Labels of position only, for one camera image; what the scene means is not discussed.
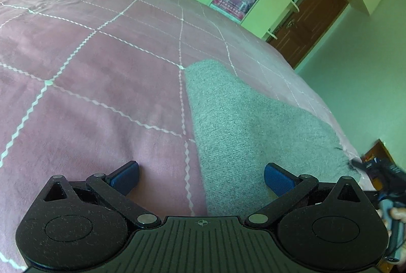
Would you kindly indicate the green knitted blanket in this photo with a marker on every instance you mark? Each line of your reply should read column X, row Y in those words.
column 253, row 133

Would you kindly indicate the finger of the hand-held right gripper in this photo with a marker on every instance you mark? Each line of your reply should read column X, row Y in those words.
column 391, row 169
column 368, row 169

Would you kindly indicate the brown wooden door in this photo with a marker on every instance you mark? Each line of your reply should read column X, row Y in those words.
column 312, row 19

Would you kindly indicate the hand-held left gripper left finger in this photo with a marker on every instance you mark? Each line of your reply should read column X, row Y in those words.
column 127, row 178

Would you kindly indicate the person's right hand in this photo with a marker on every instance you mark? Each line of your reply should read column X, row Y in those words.
column 399, row 213

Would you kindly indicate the pink checked bedspread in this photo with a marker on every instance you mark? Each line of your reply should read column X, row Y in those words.
column 95, row 70

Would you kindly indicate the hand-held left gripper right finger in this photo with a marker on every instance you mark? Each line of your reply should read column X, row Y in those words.
column 276, row 178

